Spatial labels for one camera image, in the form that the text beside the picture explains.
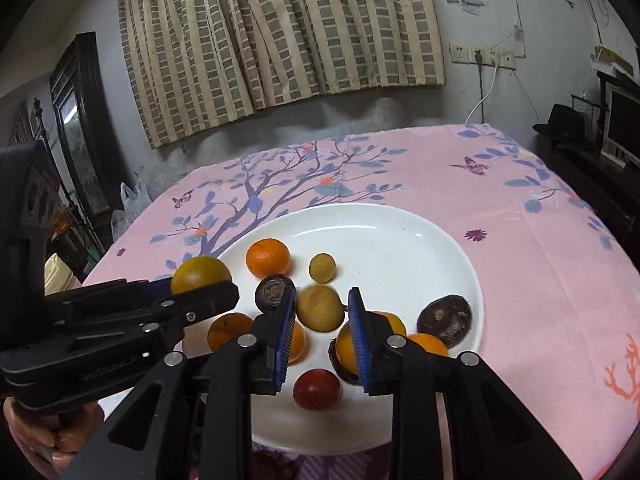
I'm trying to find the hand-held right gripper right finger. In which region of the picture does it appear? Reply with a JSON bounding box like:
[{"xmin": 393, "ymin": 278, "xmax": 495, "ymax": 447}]
[{"xmin": 347, "ymin": 287, "xmax": 583, "ymax": 480}]

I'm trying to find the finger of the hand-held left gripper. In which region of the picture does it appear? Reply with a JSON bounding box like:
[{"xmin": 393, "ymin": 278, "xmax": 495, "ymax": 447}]
[
  {"xmin": 55, "ymin": 280, "xmax": 240, "ymax": 361},
  {"xmin": 42, "ymin": 277, "xmax": 176, "ymax": 311}
]

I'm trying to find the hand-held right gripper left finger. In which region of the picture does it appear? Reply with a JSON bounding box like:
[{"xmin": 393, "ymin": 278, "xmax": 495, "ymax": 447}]
[{"xmin": 60, "ymin": 287, "xmax": 297, "ymax": 480}]

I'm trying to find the orange mandarin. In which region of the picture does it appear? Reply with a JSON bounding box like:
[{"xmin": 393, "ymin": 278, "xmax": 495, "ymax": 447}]
[
  {"xmin": 406, "ymin": 332, "xmax": 449, "ymax": 358},
  {"xmin": 245, "ymin": 238, "xmax": 292, "ymax": 279},
  {"xmin": 207, "ymin": 312, "xmax": 255, "ymax": 353},
  {"xmin": 336, "ymin": 311, "xmax": 407, "ymax": 376},
  {"xmin": 285, "ymin": 321, "xmax": 307, "ymax": 365}
]

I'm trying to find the yellow-green mandarin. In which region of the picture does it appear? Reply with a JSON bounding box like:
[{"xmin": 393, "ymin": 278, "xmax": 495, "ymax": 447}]
[{"xmin": 170, "ymin": 256, "xmax": 233, "ymax": 295}]

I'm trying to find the small yellow-green fruit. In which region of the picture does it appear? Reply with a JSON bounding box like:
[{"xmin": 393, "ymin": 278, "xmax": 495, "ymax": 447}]
[
  {"xmin": 308, "ymin": 253, "xmax": 337, "ymax": 282},
  {"xmin": 296, "ymin": 285, "xmax": 346, "ymax": 332}
]

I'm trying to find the dark brown water chestnut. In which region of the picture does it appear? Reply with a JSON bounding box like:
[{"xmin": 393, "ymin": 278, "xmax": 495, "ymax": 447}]
[{"xmin": 255, "ymin": 274, "xmax": 296, "ymax": 313}]

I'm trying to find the red cherry tomato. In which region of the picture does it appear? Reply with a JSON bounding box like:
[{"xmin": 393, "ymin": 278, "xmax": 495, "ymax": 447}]
[{"xmin": 292, "ymin": 368, "xmax": 342, "ymax": 411}]

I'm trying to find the dark purple passion fruit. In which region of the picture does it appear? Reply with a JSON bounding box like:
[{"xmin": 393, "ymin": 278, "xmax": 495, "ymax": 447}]
[{"xmin": 417, "ymin": 295, "xmax": 472, "ymax": 348}]

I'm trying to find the white oval plate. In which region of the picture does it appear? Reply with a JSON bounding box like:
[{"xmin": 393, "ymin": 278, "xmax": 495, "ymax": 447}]
[{"xmin": 200, "ymin": 203, "xmax": 485, "ymax": 457}]

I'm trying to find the person's left hand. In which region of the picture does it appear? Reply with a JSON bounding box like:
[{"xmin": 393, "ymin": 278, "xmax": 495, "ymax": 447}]
[{"xmin": 2, "ymin": 400, "xmax": 88, "ymax": 477}]

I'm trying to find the clear plastic bag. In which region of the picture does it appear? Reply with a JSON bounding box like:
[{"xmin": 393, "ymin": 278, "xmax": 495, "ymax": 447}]
[{"xmin": 111, "ymin": 180, "xmax": 151, "ymax": 241}]

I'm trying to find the plastic jar with lid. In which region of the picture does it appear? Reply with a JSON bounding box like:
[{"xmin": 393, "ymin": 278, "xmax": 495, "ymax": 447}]
[{"xmin": 44, "ymin": 254, "xmax": 83, "ymax": 295}]

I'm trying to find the pink deer print tablecloth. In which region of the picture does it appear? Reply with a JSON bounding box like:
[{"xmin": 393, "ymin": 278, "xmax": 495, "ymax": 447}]
[{"xmin": 82, "ymin": 123, "xmax": 640, "ymax": 480}]

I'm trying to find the beige checked curtain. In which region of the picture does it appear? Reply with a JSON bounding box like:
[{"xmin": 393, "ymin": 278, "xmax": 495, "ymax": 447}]
[{"xmin": 117, "ymin": 0, "xmax": 447, "ymax": 150}]

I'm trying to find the black desk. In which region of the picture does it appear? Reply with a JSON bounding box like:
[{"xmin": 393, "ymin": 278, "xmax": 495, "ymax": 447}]
[{"xmin": 532, "ymin": 72, "xmax": 640, "ymax": 241}]

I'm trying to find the black hat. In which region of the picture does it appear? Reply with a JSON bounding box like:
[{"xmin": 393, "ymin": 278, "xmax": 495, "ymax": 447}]
[{"xmin": 532, "ymin": 104, "xmax": 588, "ymax": 138}]

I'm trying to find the computer monitor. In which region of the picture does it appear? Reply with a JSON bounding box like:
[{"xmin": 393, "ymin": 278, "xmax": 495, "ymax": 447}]
[{"xmin": 602, "ymin": 87, "xmax": 640, "ymax": 163}]

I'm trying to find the flat cardboard box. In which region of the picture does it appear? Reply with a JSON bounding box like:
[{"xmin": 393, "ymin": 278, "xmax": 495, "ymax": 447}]
[{"xmin": 595, "ymin": 45, "xmax": 633, "ymax": 76}]

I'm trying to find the white power cable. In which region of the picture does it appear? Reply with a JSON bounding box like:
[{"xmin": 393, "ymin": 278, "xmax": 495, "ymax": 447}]
[{"xmin": 465, "ymin": 64, "xmax": 501, "ymax": 126}]

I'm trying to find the white wall socket strip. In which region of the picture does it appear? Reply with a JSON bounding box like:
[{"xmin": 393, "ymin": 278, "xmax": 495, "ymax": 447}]
[{"xmin": 472, "ymin": 47, "xmax": 517, "ymax": 70}]

